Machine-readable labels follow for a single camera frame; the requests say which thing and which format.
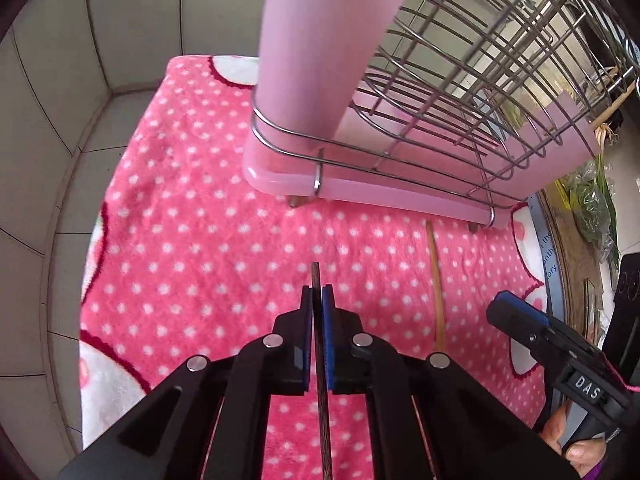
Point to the pink polka dot towel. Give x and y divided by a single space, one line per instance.
187 258

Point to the green onions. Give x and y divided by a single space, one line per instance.
590 200

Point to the metal wire rack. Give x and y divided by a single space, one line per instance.
481 68

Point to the cardboard box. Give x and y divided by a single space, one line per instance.
570 265

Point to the pink utensil cup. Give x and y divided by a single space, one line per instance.
312 54

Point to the brown wooden chopstick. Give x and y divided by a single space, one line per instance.
439 310

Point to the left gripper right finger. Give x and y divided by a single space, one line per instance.
360 364

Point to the black chopstick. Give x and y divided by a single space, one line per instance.
322 391

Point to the pink drainer tray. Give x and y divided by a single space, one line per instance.
478 181

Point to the right hand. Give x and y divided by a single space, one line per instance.
582 455

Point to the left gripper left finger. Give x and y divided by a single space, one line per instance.
274 364

